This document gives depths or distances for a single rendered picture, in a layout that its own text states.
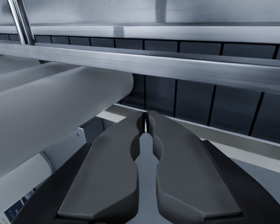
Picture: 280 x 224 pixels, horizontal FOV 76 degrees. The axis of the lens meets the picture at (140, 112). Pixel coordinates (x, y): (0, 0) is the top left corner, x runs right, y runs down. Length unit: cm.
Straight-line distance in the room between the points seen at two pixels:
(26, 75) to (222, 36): 19
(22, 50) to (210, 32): 17
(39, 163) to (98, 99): 38
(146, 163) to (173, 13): 26
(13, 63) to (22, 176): 28
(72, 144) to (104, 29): 24
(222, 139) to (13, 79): 20
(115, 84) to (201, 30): 9
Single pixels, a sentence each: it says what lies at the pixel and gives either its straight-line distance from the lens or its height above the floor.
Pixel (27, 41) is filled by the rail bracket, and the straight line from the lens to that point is 20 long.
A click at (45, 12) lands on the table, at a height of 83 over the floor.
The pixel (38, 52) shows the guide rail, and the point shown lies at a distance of 18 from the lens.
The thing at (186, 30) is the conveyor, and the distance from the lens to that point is 18.
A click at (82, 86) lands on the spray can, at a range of 16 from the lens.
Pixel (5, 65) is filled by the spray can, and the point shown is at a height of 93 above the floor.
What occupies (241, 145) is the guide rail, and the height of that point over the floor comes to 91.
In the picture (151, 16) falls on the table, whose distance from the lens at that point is 25.
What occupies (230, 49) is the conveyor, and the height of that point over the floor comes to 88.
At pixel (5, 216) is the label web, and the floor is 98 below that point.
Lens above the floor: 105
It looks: 48 degrees down
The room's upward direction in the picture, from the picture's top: 130 degrees counter-clockwise
